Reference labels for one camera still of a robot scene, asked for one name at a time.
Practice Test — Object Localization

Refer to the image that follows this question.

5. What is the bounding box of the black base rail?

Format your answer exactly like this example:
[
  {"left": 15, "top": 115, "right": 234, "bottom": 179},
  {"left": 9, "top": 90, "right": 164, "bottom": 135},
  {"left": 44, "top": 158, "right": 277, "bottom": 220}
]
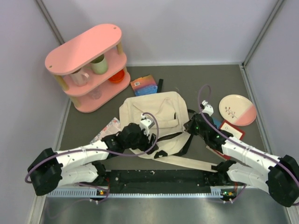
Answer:
[{"left": 100, "top": 169, "right": 223, "bottom": 194}]

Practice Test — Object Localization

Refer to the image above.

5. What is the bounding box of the green mug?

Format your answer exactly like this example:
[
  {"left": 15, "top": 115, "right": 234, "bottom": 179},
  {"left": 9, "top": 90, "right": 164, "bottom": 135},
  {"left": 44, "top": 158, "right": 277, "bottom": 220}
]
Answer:
[{"left": 90, "top": 55, "right": 108, "bottom": 75}]

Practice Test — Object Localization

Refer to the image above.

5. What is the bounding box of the pink three-tier shelf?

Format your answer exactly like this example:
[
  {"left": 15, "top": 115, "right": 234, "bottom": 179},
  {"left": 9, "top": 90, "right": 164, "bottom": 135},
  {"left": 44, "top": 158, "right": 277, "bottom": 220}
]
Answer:
[{"left": 45, "top": 24, "right": 130, "bottom": 113}]

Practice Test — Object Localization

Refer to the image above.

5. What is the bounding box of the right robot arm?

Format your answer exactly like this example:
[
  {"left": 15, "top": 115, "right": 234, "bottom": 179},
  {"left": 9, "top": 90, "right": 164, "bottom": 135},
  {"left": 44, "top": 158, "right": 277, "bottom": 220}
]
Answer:
[{"left": 184, "top": 113, "right": 299, "bottom": 207}]

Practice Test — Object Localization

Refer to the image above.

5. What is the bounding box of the blue wallet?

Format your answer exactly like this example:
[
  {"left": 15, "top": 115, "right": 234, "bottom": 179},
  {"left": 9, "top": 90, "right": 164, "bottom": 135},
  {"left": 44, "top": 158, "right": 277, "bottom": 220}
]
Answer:
[{"left": 212, "top": 117, "right": 222, "bottom": 129}]

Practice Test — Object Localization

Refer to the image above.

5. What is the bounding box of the pink cream plate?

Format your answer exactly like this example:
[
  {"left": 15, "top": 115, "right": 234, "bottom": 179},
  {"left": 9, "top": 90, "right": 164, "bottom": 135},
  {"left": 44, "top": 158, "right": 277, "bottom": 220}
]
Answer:
[{"left": 219, "top": 94, "right": 257, "bottom": 126}]

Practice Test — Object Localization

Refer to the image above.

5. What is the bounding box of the blue orange book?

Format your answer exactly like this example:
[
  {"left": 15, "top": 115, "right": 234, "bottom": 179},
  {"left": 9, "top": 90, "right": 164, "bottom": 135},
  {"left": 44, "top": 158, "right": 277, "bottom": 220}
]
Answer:
[{"left": 130, "top": 75, "right": 158, "bottom": 96}]

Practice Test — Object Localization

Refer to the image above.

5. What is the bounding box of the red cream book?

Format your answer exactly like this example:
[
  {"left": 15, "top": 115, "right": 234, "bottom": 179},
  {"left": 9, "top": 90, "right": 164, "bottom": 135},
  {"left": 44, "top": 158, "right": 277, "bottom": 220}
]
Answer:
[{"left": 206, "top": 120, "right": 245, "bottom": 160}]

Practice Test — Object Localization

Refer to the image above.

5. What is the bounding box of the cream canvas backpack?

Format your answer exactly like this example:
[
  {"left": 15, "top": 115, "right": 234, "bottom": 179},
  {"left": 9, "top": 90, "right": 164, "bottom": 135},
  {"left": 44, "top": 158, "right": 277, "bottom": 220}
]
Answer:
[{"left": 119, "top": 91, "right": 216, "bottom": 173}]

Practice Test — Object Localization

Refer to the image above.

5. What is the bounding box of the clear glass cup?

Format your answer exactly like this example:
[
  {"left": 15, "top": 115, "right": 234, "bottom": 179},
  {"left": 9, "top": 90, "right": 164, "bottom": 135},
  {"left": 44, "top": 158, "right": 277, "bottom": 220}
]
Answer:
[{"left": 89, "top": 86, "right": 102, "bottom": 100}]

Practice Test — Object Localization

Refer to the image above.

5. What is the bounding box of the orange bowl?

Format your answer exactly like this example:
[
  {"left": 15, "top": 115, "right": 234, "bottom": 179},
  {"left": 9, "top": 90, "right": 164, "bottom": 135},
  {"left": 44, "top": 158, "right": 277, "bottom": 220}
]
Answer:
[{"left": 108, "top": 70, "right": 125, "bottom": 84}]

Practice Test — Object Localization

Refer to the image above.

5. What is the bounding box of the floral cover book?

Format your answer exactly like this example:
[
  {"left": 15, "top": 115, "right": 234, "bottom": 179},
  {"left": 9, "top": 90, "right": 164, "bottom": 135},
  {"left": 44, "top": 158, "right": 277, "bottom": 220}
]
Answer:
[{"left": 90, "top": 118, "right": 121, "bottom": 143}]

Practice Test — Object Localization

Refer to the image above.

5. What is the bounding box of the grey cable duct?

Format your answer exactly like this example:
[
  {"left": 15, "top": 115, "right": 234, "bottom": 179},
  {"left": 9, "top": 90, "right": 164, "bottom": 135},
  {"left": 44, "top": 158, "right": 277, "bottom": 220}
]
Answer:
[{"left": 47, "top": 187, "right": 233, "bottom": 199}]

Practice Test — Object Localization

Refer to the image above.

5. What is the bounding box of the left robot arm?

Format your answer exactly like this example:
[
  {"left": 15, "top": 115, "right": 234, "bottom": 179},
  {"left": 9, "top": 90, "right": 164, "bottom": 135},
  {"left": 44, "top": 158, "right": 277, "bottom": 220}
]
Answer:
[{"left": 25, "top": 123, "right": 159, "bottom": 196}]

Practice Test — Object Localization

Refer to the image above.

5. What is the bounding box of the pink mug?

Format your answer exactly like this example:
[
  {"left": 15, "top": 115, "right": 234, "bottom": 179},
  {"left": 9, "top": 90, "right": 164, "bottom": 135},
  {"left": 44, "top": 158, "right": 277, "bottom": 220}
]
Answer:
[{"left": 70, "top": 68, "right": 90, "bottom": 86}]

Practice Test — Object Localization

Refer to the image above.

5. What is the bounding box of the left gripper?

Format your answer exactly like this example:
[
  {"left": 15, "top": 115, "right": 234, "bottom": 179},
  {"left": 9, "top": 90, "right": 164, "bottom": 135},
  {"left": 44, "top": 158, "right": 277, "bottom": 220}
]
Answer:
[{"left": 124, "top": 127, "right": 158, "bottom": 154}]

